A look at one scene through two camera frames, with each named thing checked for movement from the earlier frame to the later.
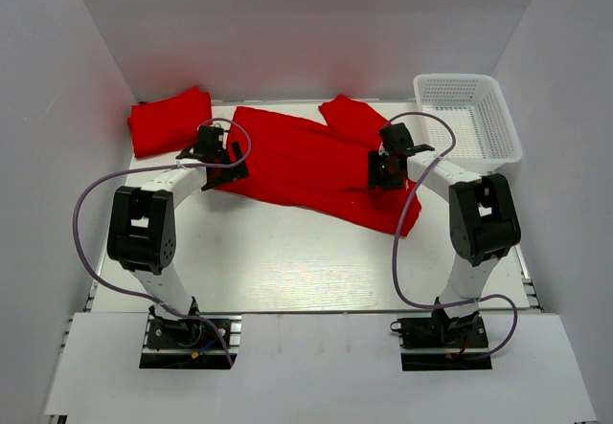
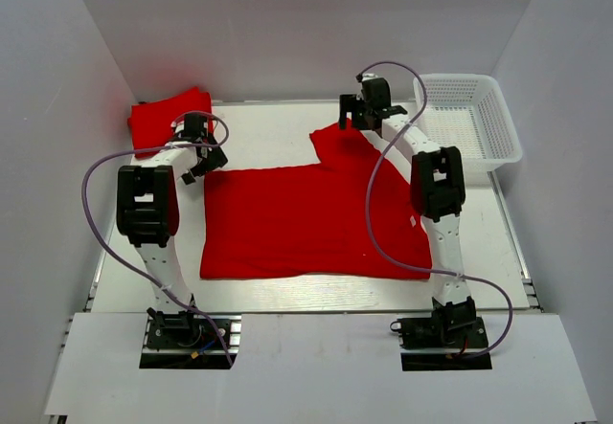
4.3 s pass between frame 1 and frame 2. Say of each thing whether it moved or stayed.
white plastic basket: stayed
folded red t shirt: stayed
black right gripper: moved
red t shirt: moved
